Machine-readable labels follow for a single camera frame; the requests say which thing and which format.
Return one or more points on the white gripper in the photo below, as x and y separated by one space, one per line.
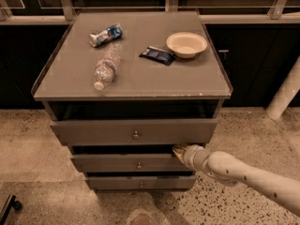
189 156

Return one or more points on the grey drawer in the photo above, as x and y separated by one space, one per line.
128 163
134 132
141 182

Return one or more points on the grey top drawer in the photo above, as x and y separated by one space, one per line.
134 132

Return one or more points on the grey bottom drawer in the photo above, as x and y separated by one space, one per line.
141 182

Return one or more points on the grey drawer cabinet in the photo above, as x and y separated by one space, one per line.
143 89

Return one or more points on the dark blue snack packet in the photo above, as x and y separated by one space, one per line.
158 55

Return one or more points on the white paper bowl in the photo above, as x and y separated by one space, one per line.
186 45

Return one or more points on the clear plastic water bottle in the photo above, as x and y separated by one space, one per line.
107 66

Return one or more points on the crushed blue soda can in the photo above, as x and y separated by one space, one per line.
111 33

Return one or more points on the black caster wheel base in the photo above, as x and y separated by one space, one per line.
10 203

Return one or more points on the white diagonal post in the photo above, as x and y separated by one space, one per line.
286 92

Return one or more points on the metal window frame rail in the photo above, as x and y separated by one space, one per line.
210 11

